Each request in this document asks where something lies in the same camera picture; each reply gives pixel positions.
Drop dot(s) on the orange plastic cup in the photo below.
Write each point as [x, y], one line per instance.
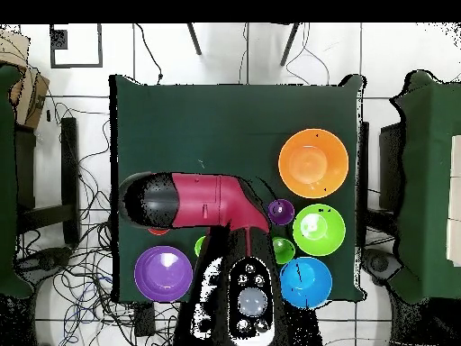
[158, 231]

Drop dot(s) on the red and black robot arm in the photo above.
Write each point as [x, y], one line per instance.
[201, 198]

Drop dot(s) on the purple plastic cup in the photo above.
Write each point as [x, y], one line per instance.
[281, 212]

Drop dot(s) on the ridged green plastic cup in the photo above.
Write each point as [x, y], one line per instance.
[200, 246]

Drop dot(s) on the dark green tablecloth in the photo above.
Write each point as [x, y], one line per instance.
[216, 126]

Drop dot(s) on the smooth green plastic cup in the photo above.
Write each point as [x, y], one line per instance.
[283, 250]

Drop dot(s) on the orange plastic bowl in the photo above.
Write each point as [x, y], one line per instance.
[313, 163]

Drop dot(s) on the green plastic bowl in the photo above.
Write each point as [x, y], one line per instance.
[319, 229]

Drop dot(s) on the purple plastic bowl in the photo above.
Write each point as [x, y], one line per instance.
[163, 274]

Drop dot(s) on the large blue plastic bowl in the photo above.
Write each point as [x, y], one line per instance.
[306, 282]

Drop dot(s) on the black tripod leg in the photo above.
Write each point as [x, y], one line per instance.
[290, 45]
[194, 39]

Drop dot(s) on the neighbouring green-clothed table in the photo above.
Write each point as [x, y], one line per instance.
[425, 180]
[7, 180]

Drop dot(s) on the cardboard box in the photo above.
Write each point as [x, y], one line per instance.
[34, 97]

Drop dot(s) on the black stand frame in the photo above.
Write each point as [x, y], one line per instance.
[390, 169]
[69, 162]

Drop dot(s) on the grey pedestal foot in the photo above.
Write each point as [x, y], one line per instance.
[380, 264]
[50, 257]

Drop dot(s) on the black square floor frame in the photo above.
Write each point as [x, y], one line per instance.
[58, 39]

